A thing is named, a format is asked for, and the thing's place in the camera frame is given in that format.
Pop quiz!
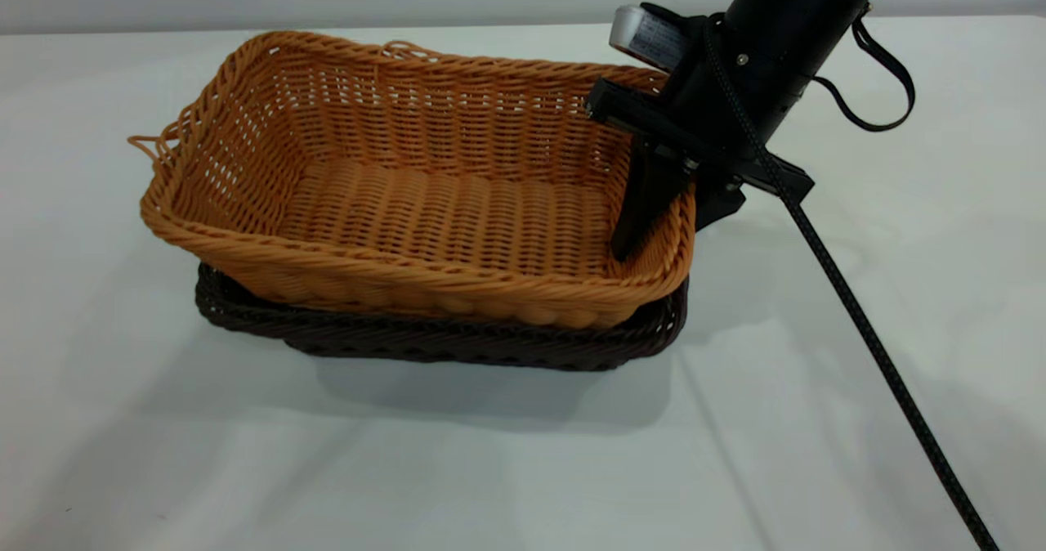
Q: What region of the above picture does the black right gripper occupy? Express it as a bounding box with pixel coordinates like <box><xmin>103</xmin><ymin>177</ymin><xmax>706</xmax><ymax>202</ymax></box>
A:
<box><xmin>585</xmin><ymin>13</ymin><xmax>816</xmax><ymax>262</ymax></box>

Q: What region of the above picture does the orange woven wicker basket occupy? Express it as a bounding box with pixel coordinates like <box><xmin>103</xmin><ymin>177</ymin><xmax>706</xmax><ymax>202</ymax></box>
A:
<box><xmin>127</xmin><ymin>30</ymin><xmax>697</xmax><ymax>329</ymax></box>

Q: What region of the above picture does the black woven wicker basket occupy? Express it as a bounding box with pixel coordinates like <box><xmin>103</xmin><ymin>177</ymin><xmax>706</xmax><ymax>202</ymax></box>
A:
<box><xmin>194</xmin><ymin>261</ymin><xmax>690</xmax><ymax>372</ymax></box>

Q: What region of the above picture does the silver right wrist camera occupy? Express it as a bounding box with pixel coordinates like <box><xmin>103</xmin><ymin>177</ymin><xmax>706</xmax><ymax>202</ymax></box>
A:
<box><xmin>609</xmin><ymin>5</ymin><xmax>695</xmax><ymax>74</ymax></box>

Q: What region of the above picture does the black braided cable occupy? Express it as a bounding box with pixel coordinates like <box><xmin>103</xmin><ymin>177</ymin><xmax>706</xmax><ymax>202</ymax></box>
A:
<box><xmin>703</xmin><ymin>21</ymin><xmax>1001</xmax><ymax>551</ymax></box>

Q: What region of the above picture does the thin black looped cable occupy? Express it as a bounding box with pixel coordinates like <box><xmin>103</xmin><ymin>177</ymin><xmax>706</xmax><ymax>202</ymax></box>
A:
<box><xmin>811</xmin><ymin>2</ymin><xmax>917</xmax><ymax>133</ymax></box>

